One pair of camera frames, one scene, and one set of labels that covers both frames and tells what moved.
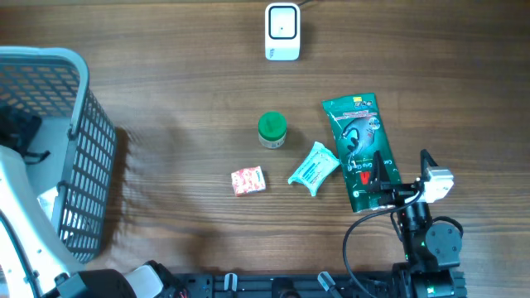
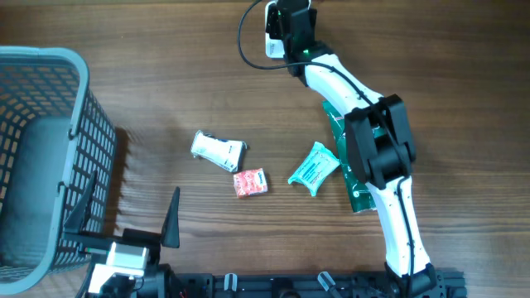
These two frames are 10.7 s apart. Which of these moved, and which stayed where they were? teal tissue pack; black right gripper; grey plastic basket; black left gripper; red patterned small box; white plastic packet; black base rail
Moved: black right gripper; white plastic packet; black left gripper
Stayed: red patterned small box; grey plastic basket; black base rail; teal tissue pack
